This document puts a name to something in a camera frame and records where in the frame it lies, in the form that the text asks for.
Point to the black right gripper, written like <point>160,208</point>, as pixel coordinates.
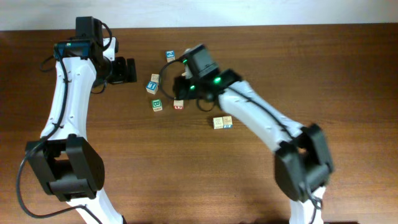
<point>181,88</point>

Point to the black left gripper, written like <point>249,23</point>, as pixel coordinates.
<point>122,76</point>

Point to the wooden block number 8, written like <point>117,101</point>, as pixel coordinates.
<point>178,104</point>

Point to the wooden block green letter N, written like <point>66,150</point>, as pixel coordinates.
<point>218,123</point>

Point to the wooden block blue edge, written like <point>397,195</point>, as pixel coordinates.
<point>227,122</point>

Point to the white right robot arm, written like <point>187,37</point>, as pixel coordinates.
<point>302,160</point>

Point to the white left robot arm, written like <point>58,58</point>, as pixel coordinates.
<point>63,161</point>

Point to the wooden block green letter B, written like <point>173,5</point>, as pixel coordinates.
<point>157,105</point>

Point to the wooden block with dog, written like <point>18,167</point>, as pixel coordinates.
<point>155,78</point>

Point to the wooden block blue letter T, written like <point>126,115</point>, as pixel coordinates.
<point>152,87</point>

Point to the wooden block blue letter Z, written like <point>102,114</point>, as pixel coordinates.
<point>170,55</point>

